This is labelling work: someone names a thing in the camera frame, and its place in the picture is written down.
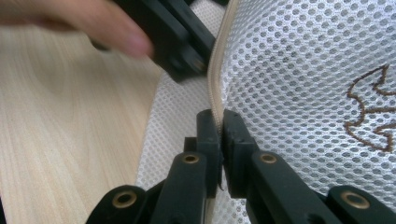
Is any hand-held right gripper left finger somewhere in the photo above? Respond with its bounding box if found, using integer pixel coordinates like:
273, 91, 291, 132
183, 108, 224, 199

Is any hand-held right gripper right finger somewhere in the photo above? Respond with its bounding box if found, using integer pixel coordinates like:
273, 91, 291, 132
221, 108, 261, 199

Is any white mesh laundry bag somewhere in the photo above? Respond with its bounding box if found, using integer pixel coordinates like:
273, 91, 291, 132
134, 0, 396, 224

